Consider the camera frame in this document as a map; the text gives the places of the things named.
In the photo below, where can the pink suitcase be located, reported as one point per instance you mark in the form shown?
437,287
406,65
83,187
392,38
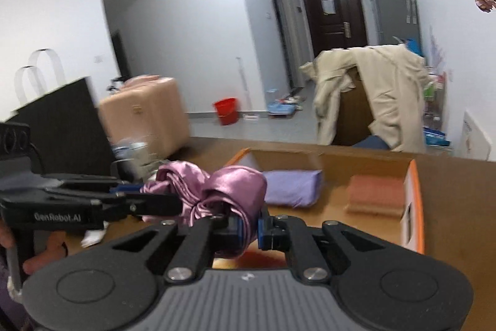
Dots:
147,117

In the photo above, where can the blue cushion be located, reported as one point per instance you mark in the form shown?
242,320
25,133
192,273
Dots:
370,143

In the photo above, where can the dark brown door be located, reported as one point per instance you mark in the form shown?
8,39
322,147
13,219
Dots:
333,13

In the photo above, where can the person's left hand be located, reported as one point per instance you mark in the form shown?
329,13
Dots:
48,251

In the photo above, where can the beige coat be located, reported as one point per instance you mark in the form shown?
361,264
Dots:
395,98

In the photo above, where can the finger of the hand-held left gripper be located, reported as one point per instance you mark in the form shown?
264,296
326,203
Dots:
120,190
155,205

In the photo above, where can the purple feather decoration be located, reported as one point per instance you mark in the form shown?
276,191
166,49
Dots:
437,51

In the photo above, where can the white paper notice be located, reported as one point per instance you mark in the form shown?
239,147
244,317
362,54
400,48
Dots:
328,6

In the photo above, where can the clear plastic bottle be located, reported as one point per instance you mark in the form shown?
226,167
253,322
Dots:
131,154

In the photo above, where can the grey interior door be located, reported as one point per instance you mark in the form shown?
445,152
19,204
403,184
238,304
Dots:
279,32

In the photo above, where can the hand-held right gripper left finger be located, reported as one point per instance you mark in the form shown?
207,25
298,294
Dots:
235,234

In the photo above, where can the red bucket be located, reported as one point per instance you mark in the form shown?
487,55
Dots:
225,112

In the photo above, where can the salmon folded towel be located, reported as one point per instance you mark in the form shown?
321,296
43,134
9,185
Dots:
376,195

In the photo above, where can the pink satin cloth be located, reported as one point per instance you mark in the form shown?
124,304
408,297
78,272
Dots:
228,185

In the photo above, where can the white flat panel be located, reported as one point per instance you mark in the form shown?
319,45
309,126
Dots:
476,141

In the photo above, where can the blue flat package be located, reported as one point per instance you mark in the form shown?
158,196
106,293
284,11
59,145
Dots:
281,108

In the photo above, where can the orange-sided cardboard box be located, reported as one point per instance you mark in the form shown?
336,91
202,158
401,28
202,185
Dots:
333,226

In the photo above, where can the brown chair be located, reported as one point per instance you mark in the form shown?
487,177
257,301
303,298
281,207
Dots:
354,114

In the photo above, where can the lavender folded cloth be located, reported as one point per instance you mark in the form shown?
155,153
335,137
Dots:
290,189

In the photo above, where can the white crumpled cloth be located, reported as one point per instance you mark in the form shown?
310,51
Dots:
93,236

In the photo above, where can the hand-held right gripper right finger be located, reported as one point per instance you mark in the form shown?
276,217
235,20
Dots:
265,230

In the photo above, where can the blue plastic packages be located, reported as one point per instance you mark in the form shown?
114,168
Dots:
437,139

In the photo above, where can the grey refrigerator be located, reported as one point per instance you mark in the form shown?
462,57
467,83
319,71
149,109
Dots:
391,13

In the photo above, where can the cluttered storage rack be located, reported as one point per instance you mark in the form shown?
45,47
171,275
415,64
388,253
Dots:
436,98

